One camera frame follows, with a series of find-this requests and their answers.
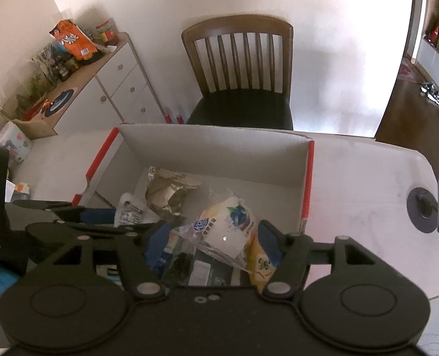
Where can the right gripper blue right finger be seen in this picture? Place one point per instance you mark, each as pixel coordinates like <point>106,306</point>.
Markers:
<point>274,243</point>

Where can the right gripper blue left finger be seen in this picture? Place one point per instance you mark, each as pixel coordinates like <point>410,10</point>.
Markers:
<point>156,238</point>

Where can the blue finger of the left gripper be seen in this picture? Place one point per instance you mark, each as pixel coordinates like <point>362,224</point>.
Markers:
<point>68,212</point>
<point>67,231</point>

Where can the orange blue small packet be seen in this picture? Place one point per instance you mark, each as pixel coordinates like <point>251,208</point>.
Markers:
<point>160,266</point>

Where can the brown foil wrapper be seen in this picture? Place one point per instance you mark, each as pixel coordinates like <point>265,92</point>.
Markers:
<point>166,191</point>

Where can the blueberry bread package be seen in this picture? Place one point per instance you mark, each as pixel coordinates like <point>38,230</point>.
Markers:
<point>224,229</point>

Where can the dark dried seaweed packet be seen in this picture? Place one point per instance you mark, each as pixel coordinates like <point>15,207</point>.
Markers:
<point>178,273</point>

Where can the white printed snack wrapper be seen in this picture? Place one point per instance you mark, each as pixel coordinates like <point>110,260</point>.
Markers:
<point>130,211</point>

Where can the blue white wet wipes pack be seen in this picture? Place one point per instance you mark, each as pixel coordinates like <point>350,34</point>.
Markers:
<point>209,272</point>

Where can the red cardboard box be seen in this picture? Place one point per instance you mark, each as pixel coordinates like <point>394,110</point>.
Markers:
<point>267,172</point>

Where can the white patterned cup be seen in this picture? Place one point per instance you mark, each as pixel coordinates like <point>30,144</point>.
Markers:
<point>16,142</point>

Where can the white drawer sideboard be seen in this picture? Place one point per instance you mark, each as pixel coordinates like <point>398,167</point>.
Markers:
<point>112,91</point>

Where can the black phone stand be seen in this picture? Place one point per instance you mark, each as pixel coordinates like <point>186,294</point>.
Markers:
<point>423,209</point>

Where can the orange snack bag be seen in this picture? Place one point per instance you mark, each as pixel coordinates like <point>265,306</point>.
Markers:
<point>73,40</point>

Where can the far wooden chair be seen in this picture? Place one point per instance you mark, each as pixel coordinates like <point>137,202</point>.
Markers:
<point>243,65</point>

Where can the sneakers on floor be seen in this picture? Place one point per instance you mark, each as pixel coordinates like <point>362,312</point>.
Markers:
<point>429,90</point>

